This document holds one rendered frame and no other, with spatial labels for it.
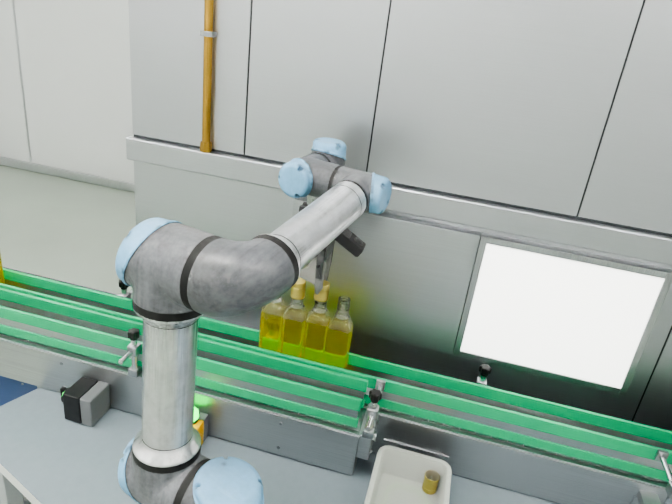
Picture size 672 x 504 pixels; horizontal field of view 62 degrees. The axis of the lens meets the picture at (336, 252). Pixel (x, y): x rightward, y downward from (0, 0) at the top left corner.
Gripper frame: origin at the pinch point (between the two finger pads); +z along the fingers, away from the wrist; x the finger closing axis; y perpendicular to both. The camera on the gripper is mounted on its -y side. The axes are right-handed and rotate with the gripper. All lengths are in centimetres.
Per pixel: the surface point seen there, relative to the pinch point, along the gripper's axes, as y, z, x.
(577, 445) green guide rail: -65, 24, 3
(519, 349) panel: -50, 12, -13
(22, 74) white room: 358, 29, -306
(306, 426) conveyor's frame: -3.8, 29.2, 15.7
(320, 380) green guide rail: -3.8, 22.3, 6.5
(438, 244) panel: -24.7, -11.9, -12.0
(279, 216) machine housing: 17.2, -9.5, -14.6
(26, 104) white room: 357, 55, -306
